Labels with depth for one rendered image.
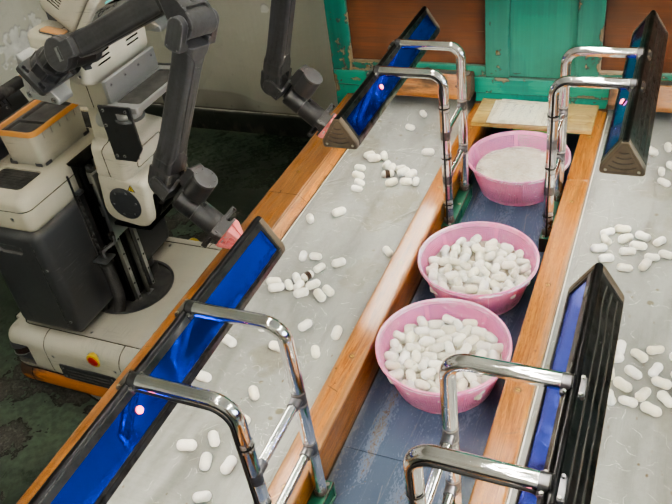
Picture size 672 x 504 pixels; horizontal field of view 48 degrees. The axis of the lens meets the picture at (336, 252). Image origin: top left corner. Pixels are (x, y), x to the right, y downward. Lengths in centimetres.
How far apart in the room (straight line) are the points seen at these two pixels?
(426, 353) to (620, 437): 39
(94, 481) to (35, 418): 174
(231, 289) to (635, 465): 72
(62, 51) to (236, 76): 216
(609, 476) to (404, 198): 91
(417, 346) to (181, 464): 51
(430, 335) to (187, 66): 73
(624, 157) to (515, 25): 87
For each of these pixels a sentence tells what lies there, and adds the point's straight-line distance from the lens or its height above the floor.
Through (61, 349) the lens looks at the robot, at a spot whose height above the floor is 25.
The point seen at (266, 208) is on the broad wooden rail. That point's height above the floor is 76.
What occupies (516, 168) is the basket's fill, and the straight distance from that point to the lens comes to 207.
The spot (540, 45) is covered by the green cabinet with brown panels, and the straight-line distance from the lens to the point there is 225.
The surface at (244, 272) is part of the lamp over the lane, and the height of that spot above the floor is 108.
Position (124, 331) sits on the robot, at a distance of 248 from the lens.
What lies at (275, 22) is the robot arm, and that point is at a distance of 199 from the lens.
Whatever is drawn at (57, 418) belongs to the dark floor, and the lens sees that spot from 272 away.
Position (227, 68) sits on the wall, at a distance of 389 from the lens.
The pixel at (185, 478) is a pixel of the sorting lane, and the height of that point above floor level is 74.
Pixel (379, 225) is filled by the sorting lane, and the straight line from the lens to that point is 187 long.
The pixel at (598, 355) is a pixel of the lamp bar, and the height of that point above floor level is 109.
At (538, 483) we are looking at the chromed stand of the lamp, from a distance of 87.
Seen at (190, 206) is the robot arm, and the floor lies 94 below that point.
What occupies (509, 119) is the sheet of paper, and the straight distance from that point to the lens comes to 220.
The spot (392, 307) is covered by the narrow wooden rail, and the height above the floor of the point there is 76.
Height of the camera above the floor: 183
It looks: 37 degrees down
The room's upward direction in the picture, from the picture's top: 9 degrees counter-clockwise
